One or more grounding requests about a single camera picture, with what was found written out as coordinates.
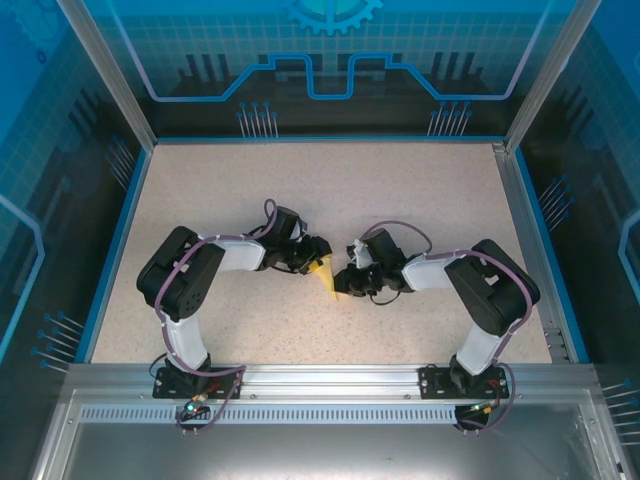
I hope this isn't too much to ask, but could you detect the left cable connector plug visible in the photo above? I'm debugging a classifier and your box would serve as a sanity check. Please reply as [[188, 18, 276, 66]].
[[180, 393, 210, 420]]

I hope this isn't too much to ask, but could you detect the aluminium mounting rail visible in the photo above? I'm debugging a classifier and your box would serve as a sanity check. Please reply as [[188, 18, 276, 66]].
[[64, 360, 599, 401]]

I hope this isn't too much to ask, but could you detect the aluminium side rail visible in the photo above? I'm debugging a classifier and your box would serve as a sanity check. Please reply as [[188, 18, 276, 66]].
[[491, 142, 575, 365]]

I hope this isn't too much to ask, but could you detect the blue table edge strip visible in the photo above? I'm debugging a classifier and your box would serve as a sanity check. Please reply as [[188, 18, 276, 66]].
[[512, 148, 592, 365], [73, 145, 155, 365]]

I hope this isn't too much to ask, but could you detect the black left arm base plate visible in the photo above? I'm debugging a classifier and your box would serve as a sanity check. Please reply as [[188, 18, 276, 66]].
[[152, 366, 245, 400]]

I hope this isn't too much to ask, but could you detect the right cable connector plug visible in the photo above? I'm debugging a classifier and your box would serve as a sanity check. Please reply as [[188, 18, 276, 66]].
[[467, 397, 504, 416]]

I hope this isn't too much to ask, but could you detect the slotted metal cable duct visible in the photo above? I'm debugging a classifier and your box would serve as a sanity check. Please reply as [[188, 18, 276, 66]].
[[78, 405, 501, 426]]

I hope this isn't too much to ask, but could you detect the grey metal front panel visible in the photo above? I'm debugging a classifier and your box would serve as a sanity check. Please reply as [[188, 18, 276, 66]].
[[29, 387, 631, 480]]

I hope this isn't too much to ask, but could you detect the cable connector plug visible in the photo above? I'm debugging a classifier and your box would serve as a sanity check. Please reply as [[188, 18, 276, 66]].
[[180, 393, 210, 420], [467, 397, 504, 416]]

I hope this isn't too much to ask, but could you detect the aluminium frame post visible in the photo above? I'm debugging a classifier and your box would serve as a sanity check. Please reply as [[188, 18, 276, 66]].
[[502, 0, 604, 154], [55, 0, 159, 151]]

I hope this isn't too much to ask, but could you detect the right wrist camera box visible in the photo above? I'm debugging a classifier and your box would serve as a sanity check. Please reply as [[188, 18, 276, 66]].
[[346, 239, 374, 269]]

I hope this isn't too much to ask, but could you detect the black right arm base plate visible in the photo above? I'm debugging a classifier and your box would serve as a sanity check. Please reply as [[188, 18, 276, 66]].
[[418, 364, 512, 400]]

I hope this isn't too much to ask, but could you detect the yellow cloth sheet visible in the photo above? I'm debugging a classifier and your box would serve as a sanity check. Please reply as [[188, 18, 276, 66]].
[[309, 254, 342, 303]]

